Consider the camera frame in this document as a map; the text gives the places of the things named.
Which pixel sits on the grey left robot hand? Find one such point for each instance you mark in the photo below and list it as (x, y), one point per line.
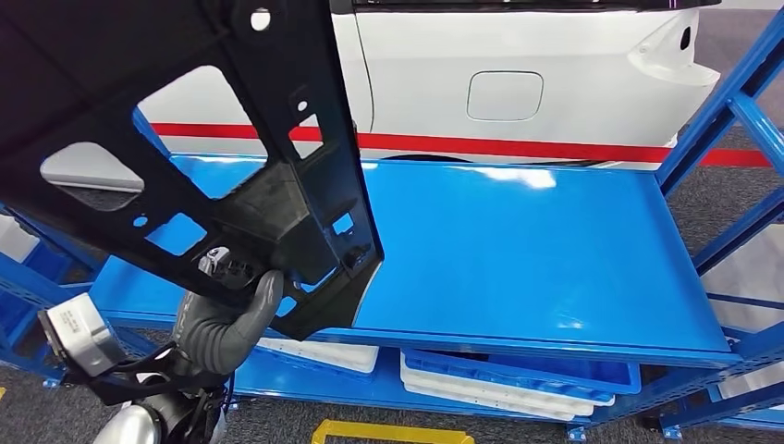
(269, 300)

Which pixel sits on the black plastic car panel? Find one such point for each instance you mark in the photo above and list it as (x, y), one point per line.
(73, 73)

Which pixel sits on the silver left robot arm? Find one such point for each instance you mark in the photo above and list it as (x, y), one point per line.
(208, 343)

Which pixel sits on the yellow floor tape square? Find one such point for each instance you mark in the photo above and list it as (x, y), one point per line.
(392, 429)

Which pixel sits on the red barrier belt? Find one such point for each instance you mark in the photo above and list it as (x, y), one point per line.
(490, 147)

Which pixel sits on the blue plastic crate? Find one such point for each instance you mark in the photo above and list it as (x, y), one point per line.
(612, 380)

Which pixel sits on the white car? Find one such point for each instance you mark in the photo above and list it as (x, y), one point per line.
(551, 61)

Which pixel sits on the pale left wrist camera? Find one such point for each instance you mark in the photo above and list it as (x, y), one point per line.
(79, 334)

